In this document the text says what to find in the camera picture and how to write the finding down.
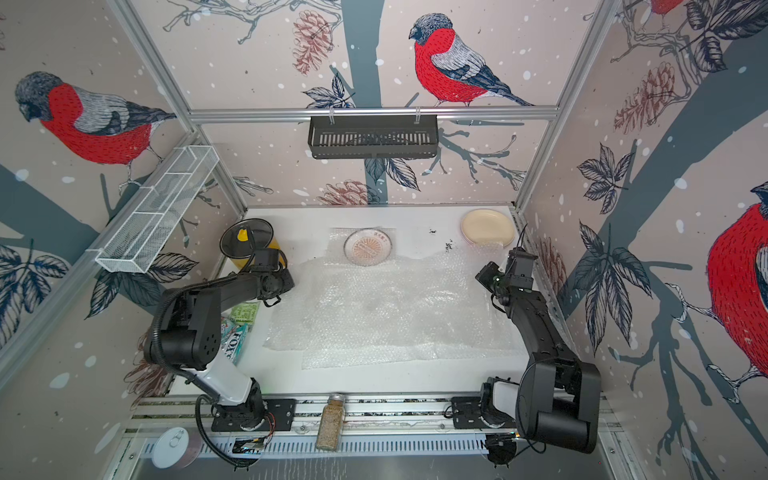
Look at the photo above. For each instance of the yellow pot with black lid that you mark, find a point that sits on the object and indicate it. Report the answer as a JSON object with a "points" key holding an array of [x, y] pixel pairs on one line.
{"points": [[240, 239]]}

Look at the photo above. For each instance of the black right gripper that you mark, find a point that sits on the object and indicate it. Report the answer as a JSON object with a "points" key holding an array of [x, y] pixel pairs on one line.
{"points": [[487, 273]]}

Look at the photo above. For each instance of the spice jar with granules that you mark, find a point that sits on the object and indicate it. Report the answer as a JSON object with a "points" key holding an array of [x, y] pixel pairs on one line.
{"points": [[331, 424]]}

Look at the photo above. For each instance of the black hanging wire basket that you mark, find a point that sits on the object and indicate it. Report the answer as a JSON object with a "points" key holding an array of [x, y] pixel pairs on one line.
{"points": [[373, 136]]}

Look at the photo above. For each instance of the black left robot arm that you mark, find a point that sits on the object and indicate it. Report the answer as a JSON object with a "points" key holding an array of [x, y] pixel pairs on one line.
{"points": [[185, 335]]}

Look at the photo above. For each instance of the cream plate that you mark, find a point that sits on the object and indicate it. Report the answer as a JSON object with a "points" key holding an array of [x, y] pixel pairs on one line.
{"points": [[486, 226]]}

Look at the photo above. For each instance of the green snack packet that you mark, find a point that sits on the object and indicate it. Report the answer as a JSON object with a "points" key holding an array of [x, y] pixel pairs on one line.
{"points": [[233, 339]]}

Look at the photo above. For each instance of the small green sachet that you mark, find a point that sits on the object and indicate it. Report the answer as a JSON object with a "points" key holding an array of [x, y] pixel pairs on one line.
{"points": [[245, 313]]}

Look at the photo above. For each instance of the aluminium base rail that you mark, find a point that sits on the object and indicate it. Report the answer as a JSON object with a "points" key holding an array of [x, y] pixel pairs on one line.
{"points": [[394, 425]]}

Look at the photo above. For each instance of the white wire mesh shelf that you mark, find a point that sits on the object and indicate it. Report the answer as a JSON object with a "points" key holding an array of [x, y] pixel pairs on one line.
{"points": [[141, 237]]}

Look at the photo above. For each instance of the white tape roll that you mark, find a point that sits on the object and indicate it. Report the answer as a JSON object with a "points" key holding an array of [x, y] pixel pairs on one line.
{"points": [[177, 448]]}

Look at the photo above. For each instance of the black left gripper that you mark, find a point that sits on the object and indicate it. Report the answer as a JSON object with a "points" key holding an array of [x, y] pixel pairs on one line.
{"points": [[289, 282]]}

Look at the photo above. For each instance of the patterned plate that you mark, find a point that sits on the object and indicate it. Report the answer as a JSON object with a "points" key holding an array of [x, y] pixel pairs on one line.
{"points": [[364, 247]]}

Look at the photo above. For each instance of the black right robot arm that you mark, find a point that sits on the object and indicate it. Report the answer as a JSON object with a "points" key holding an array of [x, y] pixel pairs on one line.
{"points": [[556, 400]]}

